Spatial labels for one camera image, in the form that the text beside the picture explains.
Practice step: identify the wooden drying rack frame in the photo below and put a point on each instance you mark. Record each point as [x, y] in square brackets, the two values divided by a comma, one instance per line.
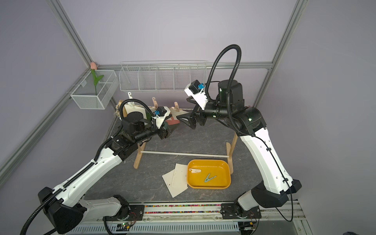
[141, 149]

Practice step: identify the green clothespin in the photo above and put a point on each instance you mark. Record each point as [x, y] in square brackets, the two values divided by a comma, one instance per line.
[209, 178]

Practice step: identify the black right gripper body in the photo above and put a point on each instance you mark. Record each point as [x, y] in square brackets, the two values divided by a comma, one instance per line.
[214, 110]

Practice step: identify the wooden hooked clothespin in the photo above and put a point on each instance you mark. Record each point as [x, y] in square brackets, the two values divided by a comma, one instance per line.
[155, 104]

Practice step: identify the yellow plastic tray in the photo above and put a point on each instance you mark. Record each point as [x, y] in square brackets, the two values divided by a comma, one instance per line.
[215, 167]

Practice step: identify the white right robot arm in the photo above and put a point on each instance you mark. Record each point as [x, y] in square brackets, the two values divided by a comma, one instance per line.
[277, 186]

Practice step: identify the white hooked clothespin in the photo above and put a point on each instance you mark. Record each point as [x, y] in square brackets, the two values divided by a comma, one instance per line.
[131, 103]

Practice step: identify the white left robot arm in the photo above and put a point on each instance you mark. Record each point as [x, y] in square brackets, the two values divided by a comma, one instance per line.
[64, 206]

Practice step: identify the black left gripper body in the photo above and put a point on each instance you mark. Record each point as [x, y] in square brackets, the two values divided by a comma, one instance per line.
[147, 134]

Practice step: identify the white mesh wall basket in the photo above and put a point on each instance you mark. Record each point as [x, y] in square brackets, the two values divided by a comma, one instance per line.
[84, 93]

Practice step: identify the pink artificial tulip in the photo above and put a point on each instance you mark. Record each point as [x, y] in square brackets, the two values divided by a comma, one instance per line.
[96, 79]

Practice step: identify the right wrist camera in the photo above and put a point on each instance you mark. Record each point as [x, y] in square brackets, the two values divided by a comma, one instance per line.
[196, 90]

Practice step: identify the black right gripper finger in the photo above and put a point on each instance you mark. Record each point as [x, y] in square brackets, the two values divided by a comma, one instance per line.
[191, 100]
[188, 120]

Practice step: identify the white wire wall shelf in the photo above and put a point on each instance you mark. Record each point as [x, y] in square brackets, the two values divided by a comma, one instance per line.
[170, 75]

